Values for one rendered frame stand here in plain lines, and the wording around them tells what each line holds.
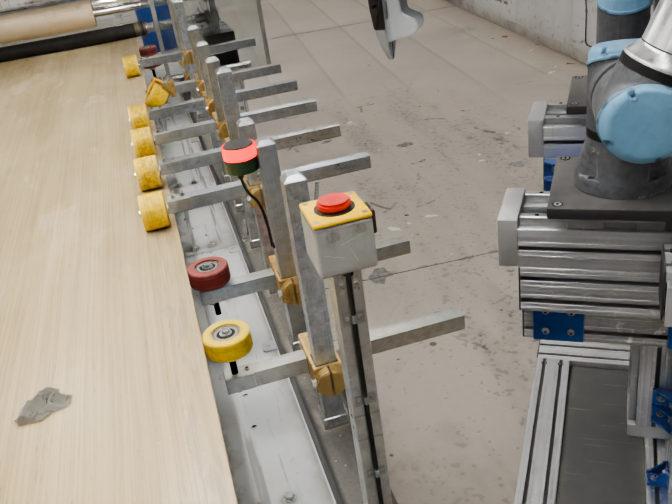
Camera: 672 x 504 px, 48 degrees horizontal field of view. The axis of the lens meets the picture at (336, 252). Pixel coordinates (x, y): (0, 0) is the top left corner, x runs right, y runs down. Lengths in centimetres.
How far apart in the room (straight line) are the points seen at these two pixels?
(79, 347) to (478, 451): 131
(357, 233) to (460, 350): 186
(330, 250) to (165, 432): 40
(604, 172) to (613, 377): 106
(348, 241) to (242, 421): 75
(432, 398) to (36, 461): 157
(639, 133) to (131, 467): 81
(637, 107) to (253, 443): 89
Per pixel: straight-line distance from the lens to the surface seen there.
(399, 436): 237
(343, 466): 128
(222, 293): 150
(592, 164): 129
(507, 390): 251
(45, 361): 136
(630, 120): 109
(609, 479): 195
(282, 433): 149
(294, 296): 145
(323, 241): 85
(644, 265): 134
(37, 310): 152
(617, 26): 171
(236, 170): 135
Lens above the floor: 158
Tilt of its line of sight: 28 degrees down
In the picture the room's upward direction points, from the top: 9 degrees counter-clockwise
